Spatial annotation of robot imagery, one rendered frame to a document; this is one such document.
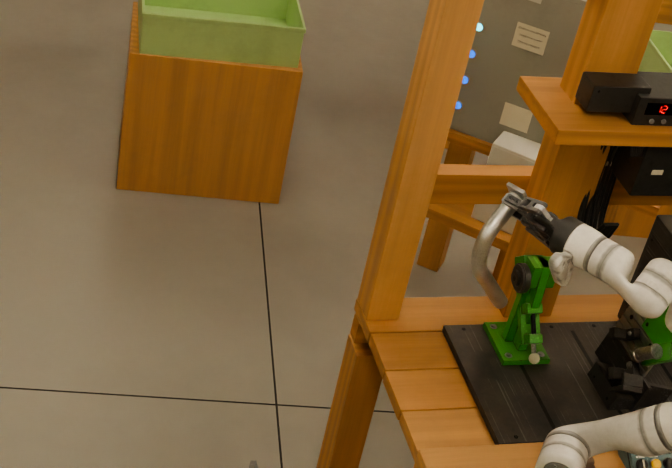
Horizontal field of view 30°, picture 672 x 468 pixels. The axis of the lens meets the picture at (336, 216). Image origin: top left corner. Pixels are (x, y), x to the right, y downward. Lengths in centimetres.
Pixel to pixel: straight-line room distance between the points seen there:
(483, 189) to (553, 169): 19
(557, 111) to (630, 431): 85
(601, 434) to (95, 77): 381
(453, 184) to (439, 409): 56
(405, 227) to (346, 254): 190
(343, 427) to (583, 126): 110
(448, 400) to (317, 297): 171
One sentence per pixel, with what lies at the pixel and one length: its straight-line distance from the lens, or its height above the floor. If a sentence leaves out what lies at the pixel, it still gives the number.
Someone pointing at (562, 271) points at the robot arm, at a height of 163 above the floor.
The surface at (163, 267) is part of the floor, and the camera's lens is 472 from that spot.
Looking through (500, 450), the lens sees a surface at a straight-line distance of 296.
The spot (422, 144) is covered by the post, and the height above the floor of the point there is 142.
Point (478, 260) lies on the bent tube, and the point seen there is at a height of 156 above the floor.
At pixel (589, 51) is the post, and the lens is 297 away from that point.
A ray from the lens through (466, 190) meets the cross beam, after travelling 317.
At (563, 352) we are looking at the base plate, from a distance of 329.
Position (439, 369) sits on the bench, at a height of 87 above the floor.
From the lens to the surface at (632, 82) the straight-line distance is 300.
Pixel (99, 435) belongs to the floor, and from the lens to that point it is 405.
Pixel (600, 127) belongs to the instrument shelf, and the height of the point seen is 154.
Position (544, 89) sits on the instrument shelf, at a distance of 305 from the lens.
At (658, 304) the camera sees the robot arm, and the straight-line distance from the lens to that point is 220.
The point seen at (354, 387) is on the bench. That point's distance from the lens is 338.
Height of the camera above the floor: 288
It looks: 34 degrees down
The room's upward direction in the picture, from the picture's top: 12 degrees clockwise
